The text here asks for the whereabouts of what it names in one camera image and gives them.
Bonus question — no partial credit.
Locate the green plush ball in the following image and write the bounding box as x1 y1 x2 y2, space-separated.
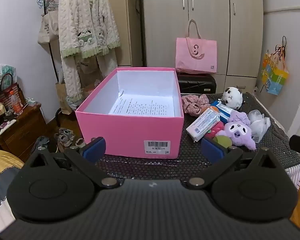
213 135 232 148

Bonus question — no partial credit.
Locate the pink strawberry plush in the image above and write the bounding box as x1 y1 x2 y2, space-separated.
204 121 224 139

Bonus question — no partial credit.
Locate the white pink tissue pack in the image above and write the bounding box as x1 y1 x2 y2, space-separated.
186 108 220 142

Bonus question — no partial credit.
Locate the purple plush toy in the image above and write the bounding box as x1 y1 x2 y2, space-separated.
216 110 256 151

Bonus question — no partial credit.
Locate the blue wet wipes pack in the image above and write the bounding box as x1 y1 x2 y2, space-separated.
211 101 234 124

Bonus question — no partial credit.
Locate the orange plush ball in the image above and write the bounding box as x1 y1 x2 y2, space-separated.
210 106 219 112

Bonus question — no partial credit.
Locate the white mesh bath pouf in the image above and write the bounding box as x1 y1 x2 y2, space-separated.
248 110 271 144

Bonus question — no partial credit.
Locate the pink floral scrunchie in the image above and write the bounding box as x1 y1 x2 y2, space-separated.
181 94 210 117

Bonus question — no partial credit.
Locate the white panda plush ball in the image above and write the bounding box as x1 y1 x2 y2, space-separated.
222 87 243 110

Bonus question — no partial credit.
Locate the black bubble mat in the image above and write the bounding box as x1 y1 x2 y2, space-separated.
96 93 300 181

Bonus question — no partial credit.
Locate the grey sneakers pair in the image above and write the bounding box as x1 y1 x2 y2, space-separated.
55 128 75 147

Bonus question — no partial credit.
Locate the brown paper bag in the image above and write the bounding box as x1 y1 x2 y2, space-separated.
56 83 72 115

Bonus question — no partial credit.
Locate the printed paper sheet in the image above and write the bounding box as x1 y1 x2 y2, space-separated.
109 92 175 117

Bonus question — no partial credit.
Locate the pink cardboard box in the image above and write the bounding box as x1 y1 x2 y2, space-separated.
76 67 184 159

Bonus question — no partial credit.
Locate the black suitcase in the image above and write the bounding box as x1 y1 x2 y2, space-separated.
177 73 217 94

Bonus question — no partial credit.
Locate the wooden nightstand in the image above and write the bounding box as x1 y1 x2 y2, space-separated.
0 103 47 161

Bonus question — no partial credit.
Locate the colourful paper gift bag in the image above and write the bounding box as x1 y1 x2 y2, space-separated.
262 36 289 95

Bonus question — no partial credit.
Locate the orange drink bottle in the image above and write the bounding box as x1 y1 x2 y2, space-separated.
10 90 23 115

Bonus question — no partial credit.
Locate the pink tote bag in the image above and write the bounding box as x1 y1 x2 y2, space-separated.
175 19 217 74

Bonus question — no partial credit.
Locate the cream knit cardigan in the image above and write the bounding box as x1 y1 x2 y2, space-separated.
58 0 120 109

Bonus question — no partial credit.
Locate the beige canvas tote bag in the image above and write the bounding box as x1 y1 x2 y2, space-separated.
38 0 58 44

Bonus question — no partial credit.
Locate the beige wardrobe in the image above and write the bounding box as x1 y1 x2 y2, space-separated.
142 0 263 93

